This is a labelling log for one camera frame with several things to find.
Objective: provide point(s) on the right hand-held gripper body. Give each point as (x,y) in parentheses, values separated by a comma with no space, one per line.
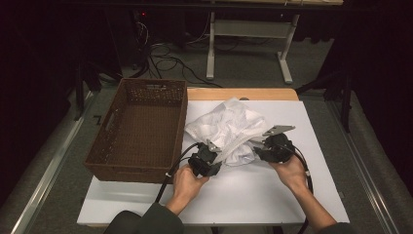
(281,149)

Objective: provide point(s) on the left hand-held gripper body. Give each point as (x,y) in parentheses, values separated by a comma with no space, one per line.
(203,161)

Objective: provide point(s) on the white shirt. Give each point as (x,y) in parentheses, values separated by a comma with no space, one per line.
(242,158)

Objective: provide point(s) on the white mesh laundry bag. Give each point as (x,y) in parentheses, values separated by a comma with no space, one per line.
(227,123)

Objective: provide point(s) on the brown woven basket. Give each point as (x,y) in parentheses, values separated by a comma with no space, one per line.
(142,136)

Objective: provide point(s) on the person's right hand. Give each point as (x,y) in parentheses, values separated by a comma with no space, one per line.
(293,174)

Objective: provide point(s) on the person's left hand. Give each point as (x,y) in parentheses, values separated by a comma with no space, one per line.
(185,188)

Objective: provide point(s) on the white board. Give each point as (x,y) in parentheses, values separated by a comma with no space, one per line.
(246,195)

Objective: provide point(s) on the black metal stand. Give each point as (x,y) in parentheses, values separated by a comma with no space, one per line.
(346,97)
(79,84)

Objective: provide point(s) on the white metal desk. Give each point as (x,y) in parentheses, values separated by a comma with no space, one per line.
(250,28)

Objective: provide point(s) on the dark box with red light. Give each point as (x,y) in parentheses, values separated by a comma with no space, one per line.
(142,19)

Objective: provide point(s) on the metal floor rail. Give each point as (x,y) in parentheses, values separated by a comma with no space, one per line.
(48,178)
(363,169)

